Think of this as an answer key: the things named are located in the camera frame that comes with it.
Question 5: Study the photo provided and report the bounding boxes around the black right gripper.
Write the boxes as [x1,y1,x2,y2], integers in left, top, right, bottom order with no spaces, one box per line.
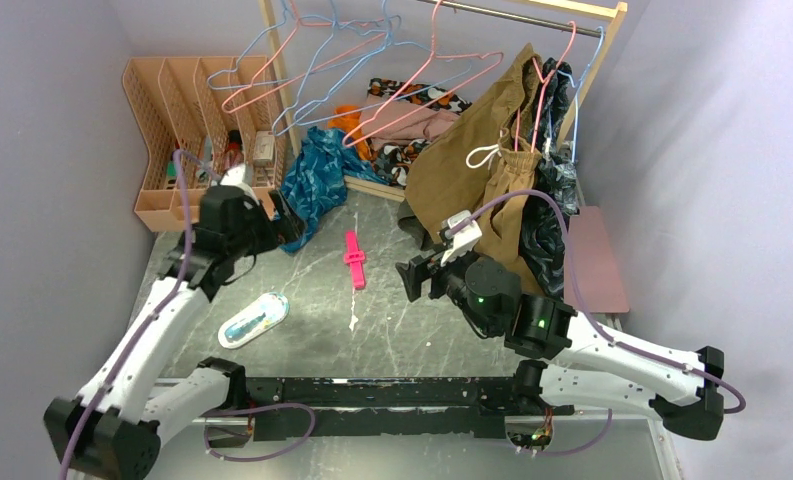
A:
[396,242,496,336]

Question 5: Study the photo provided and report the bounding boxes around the blue leaf-print shorts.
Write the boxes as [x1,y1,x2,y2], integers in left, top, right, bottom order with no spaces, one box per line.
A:
[281,127,385,255]

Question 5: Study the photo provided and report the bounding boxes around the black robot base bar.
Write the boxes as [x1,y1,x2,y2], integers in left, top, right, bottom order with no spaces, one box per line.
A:
[206,376,548,441]

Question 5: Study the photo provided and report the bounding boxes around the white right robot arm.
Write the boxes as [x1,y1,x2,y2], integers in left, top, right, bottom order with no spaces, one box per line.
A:
[395,253,725,441]

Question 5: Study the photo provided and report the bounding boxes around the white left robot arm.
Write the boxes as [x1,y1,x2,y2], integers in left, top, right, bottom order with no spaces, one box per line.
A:
[43,185,305,479]

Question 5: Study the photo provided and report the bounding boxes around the brown hanging shorts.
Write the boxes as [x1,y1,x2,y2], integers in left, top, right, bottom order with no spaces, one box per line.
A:
[403,44,556,297]

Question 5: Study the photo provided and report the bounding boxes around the olive green garment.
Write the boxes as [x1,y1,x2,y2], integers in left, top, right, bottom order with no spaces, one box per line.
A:
[396,200,435,251]

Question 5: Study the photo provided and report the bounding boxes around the pink plastic clip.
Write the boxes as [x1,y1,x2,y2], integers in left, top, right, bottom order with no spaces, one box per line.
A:
[343,230,366,290]

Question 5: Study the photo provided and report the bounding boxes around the toothbrush blister pack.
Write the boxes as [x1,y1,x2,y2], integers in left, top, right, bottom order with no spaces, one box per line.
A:
[217,292,290,349]

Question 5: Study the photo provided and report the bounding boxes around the black orange patterned garment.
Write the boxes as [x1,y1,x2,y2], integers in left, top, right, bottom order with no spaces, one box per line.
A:
[368,77,472,187]

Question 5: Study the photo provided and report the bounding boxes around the peach plastic desk organizer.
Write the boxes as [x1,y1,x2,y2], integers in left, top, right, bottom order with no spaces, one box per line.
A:
[122,55,288,232]

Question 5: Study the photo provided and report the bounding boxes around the pink folded garment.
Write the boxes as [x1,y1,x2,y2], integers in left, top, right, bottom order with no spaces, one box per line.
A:
[360,94,459,143]

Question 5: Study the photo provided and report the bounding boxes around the dark patterned hanging garment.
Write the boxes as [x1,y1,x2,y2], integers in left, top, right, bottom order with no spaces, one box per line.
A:
[519,58,579,300]

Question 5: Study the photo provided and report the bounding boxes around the pink mat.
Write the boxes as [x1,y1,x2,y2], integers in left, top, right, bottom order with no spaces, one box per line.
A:
[569,206,630,314]

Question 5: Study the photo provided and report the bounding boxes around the wooden clothes rack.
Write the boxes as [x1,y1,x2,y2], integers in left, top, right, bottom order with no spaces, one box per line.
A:
[258,0,629,203]

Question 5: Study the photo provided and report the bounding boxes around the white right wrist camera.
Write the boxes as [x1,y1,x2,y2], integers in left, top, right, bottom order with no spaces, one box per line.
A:
[440,210,482,266]

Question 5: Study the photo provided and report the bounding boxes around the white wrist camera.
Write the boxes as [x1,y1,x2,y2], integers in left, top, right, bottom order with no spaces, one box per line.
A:
[219,163,257,200]
[440,210,482,266]

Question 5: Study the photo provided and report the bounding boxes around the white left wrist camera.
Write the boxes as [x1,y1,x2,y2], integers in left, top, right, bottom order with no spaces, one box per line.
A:
[219,163,257,200]

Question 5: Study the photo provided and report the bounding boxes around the pink wire hanger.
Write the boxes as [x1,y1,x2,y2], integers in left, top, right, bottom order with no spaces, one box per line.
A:
[341,0,505,150]

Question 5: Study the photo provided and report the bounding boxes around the blue wire hanger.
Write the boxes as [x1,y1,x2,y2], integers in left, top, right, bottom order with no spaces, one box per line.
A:
[206,0,397,94]

